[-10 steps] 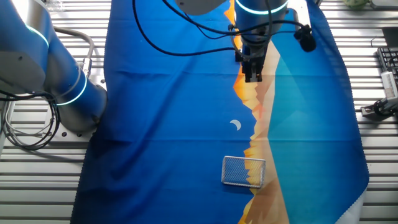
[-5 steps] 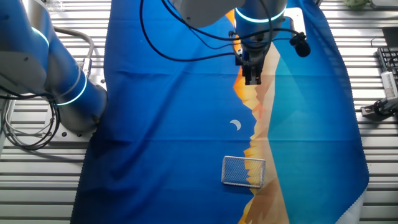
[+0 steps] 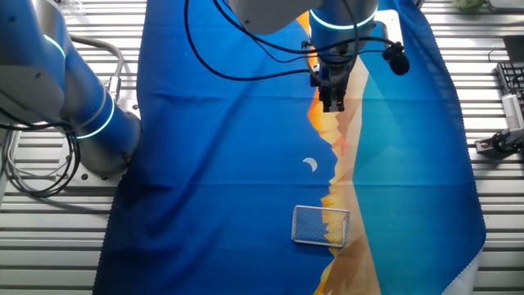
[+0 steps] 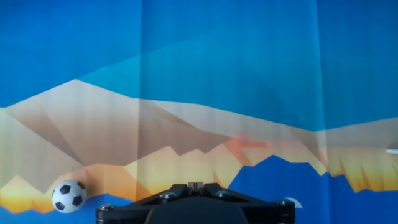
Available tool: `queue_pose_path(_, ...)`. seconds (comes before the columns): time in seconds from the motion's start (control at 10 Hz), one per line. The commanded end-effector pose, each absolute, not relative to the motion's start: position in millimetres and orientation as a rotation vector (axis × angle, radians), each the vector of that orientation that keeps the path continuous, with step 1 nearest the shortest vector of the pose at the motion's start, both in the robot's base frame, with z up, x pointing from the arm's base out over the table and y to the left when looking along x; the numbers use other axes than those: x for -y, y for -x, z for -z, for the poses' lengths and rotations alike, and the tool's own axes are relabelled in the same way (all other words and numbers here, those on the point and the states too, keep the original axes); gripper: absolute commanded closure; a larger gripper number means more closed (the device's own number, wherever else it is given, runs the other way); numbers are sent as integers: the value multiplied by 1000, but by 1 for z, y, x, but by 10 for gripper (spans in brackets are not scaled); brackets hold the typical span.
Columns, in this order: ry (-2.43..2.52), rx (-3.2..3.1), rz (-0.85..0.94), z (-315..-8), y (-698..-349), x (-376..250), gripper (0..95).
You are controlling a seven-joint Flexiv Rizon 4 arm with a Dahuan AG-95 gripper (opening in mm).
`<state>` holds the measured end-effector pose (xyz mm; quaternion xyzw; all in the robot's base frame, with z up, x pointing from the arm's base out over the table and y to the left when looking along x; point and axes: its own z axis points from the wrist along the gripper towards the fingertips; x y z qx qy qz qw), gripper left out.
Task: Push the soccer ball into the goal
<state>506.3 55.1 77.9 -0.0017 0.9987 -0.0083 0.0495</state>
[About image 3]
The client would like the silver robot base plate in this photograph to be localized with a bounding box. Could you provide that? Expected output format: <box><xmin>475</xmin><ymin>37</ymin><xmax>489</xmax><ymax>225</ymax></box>
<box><xmin>55</xmin><ymin>102</ymin><xmax>142</xmax><ymax>189</ymax></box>

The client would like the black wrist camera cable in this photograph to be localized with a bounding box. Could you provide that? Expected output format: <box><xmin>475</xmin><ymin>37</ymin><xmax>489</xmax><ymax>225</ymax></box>
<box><xmin>211</xmin><ymin>0</ymin><xmax>396</xmax><ymax>69</ymax></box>

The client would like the silver fixed depth camera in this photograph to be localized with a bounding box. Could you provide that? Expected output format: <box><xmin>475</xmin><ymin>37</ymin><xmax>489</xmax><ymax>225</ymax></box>
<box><xmin>501</xmin><ymin>93</ymin><xmax>524</xmax><ymax>132</ymax></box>

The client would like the thick grey robot cable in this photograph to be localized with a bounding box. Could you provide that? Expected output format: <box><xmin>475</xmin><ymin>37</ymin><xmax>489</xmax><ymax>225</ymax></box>
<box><xmin>69</xmin><ymin>34</ymin><xmax>126</xmax><ymax>103</ymax></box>

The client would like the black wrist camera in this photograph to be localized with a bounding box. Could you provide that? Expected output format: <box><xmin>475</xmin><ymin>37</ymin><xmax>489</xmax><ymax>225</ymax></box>
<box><xmin>382</xmin><ymin>42</ymin><xmax>411</xmax><ymax>77</ymax></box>

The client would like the dark grey box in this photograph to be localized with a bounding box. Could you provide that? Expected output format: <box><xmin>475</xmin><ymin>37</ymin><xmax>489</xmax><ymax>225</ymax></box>
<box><xmin>503</xmin><ymin>35</ymin><xmax>524</xmax><ymax>62</ymax></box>

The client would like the long looped gripper cable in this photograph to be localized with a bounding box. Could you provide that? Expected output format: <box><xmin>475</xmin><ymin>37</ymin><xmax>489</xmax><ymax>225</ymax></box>
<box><xmin>183</xmin><ymin>0</ymin><xmax>312</xmax><ymax>82</ymax></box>

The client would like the white wire mesh goal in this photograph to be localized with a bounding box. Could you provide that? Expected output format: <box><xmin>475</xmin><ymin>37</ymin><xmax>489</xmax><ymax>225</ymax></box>
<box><xmin>291</xmin><ymin>204</ymin><xmax>351</xmax><ymax>249</ymax></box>

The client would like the black looped cable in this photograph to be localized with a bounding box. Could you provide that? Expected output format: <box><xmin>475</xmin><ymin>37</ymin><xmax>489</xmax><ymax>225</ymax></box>
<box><xmin>0</xmin><ymin>104</ymin><xmax>82</xmax><ymax>198</ymax></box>

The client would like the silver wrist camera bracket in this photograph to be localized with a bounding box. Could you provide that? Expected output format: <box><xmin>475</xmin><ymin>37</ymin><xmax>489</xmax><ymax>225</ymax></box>
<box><xmin>374</xmin><ymin>10</ymin><xmax>405</xmax><ymax>52</ymax></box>

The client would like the black keyboard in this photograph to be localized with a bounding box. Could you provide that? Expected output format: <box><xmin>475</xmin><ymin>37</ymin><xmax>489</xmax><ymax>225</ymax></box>
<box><xmin>495</xmin><ymin>61</ymin><xmax>524</xmax><ymax>106</ymax></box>

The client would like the green object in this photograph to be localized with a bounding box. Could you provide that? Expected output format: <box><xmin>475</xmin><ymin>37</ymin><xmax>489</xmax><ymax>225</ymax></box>
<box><xmin>451</xmin><ymin>0</ymin><xmax>489</xmax><ymax>14</ymax></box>

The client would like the grey looped cable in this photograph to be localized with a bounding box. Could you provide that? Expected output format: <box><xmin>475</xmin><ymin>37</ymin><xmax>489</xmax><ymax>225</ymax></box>
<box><xmin>2</xmin><ymin>129</ymin><xmax>62</xmax><ymax>193</ymax></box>

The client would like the blue printed mountain cloth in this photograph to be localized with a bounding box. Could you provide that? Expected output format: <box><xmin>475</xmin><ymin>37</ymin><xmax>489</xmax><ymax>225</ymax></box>
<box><xmin>92</xmin><ymin>0</ymin><xmax>488</xmax><ymax>295</ymax></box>

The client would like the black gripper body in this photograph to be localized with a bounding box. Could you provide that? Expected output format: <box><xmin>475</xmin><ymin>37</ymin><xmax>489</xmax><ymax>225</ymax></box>
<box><xmin>309</xmin><ymin>64</ymin><xmax>350</xmax><ymax>95</ymax></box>

